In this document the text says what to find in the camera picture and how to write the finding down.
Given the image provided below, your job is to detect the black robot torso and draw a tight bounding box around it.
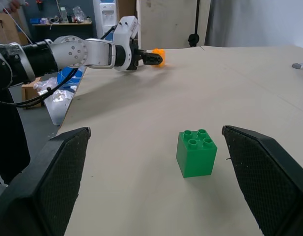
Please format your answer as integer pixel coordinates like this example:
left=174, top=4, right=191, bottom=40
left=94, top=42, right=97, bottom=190
left=0, top=46, right=31, bottom=185

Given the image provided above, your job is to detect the brown cardboard box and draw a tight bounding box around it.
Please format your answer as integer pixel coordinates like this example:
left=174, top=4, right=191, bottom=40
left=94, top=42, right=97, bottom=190
left=21, top=77, right=45, bottom=108

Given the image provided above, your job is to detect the person's hand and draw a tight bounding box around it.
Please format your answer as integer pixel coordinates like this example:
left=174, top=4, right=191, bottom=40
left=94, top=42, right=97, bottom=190
left=0, top=0, right=29, bottom=12

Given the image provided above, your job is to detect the orange studded cube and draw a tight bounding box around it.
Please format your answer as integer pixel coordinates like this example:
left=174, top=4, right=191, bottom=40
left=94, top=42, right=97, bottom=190
left=152, top=48, right=166, bottom=68

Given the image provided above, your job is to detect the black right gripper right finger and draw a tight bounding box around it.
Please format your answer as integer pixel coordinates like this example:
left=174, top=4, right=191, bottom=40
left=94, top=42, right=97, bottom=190
left=221, top=125, right=303, bottom=236

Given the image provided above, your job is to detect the black stand with pole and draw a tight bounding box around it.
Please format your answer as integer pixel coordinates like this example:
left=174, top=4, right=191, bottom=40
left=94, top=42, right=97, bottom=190
left=188, top=0, right=201, bottom=48

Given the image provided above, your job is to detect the green studded cube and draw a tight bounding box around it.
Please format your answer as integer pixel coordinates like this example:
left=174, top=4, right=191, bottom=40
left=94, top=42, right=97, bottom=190
left=176, top=128, right=218, bottom=178

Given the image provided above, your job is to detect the thin white cord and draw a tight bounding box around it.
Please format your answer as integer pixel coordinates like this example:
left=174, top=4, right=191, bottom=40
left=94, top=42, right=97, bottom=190
left=3, top=6, right=34, bottom=45

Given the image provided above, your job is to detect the wooden shelf board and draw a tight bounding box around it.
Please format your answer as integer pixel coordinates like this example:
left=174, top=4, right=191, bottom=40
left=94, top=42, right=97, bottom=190
left=32, top=21, right=93, bottom=27

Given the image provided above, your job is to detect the white plastic bag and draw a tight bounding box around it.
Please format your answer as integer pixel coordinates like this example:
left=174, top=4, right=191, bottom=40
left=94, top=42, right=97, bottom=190
left=33, top=77, right=77, bottom=126

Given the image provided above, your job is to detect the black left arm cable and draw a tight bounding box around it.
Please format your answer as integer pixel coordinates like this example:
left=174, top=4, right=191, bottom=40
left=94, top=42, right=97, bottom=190
left=0, top=24, right=117, bottom=108

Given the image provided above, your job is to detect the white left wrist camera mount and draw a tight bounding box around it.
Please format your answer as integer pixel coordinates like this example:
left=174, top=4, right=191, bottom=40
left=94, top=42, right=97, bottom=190
left=112, top=16, right=140, bottom=72

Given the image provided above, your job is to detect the blue and white package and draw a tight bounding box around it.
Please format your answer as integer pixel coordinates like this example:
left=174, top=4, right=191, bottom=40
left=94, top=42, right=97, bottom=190
left=56, top=65, right=87, bottom=93

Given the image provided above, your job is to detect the large brown cardboard sheet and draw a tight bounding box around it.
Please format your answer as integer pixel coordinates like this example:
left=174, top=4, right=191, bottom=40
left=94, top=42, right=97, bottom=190
left=0, top=11, right=28, bottom=46

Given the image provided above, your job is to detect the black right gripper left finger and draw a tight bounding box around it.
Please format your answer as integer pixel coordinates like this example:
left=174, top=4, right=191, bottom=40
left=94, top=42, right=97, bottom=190
left=0, top=127, right=92, bottom=236

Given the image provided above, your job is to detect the white water dispenser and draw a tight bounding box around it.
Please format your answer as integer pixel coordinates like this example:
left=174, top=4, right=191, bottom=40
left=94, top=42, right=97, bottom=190
left=99, top=0, right=118, bottom=38

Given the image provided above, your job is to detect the light wooden panel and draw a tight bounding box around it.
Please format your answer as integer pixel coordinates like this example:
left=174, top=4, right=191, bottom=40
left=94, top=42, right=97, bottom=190
left=136, top=0, right=211, bottom=50

